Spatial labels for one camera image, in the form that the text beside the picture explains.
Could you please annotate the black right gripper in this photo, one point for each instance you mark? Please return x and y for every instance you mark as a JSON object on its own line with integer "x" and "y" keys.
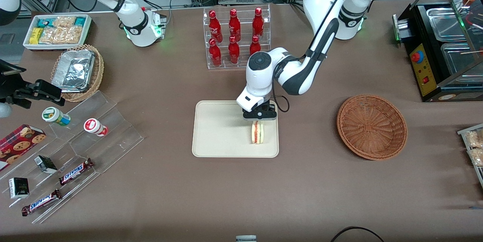
{"x": 8, "y": 88}

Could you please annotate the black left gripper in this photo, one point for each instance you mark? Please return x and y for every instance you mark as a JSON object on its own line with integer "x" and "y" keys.
{"x": 268, "y": 106}

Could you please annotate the round sandwich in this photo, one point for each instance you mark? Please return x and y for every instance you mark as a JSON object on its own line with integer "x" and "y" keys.
{"x": 258, "y": 132}

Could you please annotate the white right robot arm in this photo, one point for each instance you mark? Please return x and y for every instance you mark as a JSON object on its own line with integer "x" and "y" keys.
{"x": 136, "y": 26}

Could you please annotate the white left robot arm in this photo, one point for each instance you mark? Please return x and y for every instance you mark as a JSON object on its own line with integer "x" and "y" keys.
{"x": 320, "y": 0}

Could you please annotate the cream rectangular tray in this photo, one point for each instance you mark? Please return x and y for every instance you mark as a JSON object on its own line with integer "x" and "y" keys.
{"x": 222, "y": 132}

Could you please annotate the silver foil tray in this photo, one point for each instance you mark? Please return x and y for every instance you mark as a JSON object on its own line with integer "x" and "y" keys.
{"x": 73, "y": 70}

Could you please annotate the light wicker basket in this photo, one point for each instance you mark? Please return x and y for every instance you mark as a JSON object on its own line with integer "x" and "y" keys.
{"x": 96, "y": 72}

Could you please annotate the brown wicker basket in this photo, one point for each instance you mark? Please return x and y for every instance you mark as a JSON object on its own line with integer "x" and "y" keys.
{"x": 371, "y": 127}

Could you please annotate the metal snack tray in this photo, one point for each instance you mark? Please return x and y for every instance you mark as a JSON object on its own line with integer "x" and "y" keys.
{"x": 462, "y": 132}

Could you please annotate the green lidded yogurt cup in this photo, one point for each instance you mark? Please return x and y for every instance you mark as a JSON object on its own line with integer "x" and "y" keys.
{"x": 54, "y": 116}

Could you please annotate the red tartan cookie box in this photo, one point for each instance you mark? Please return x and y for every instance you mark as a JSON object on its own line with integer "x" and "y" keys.
{"x": 19, "y": 145}

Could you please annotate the white snack bin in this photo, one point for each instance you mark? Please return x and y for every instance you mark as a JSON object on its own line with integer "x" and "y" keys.
{"x": 28, "y": 43}

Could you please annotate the clear acrylic bottle rack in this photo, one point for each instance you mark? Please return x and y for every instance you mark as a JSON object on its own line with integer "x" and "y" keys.
{"x": 241, "y": 62}

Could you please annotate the yellow snack packet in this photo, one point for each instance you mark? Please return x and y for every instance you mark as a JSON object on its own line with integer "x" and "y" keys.
{"x": 36, "y": 35}

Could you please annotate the red lidded yogurt cup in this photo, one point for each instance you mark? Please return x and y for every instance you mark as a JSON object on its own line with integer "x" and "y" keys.
{"x": 94, "y": 126}

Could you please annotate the red cola bottle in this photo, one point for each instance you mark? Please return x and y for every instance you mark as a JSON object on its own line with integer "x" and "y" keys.
{"x": 258, "y": 23}
{"x": 214, "y": 26}
{"x": 215, "y": 53}
{"x": 234, "y": 51}
{"x": 255, "y": 47}
{"x": 234, "y": 25}

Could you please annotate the clear bag of crackers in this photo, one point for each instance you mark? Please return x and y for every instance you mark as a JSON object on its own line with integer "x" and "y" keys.
{"x": 64, "y": 21}
{"x": 62, "y": 35}

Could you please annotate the small black carton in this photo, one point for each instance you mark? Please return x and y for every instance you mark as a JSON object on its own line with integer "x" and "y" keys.
{"x": 46, "y": 164}
{"x": 19, "y": 188}

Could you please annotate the teal snack packet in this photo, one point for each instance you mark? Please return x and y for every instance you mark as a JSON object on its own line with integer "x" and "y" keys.
{"x": 45, "y": 22}
{"x": 80, "y": 20}

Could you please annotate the Snickers chocolate bar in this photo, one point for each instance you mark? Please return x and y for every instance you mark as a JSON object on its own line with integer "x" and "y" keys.
{"x": 76, "y": 171}
{"x": 41, "y": 202}

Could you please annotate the clear acrylic stepped stand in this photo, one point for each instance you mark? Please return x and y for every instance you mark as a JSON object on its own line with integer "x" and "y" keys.
{"x": 113, "y": 136}

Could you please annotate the grey white device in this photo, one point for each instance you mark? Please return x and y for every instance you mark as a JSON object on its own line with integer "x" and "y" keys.
{"x": 246, "y": 238}

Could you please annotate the red emergency stop button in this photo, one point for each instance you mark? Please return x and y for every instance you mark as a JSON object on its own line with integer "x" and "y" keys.
{"x": 415, "y": 57}

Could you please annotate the black food warmer appliance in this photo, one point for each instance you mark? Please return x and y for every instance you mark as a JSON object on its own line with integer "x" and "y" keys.
{"x": 426, "y": 79}

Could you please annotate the steel warmer pan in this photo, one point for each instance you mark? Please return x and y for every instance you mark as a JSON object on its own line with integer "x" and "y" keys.
{"x": 460, "y": 60}
{"x": 447, "y": 23}

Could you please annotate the clear bag of snacks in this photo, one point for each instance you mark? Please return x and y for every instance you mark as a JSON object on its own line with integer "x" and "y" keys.
{"x": 474, "y": 138}
{"x": 477, "y": 157}

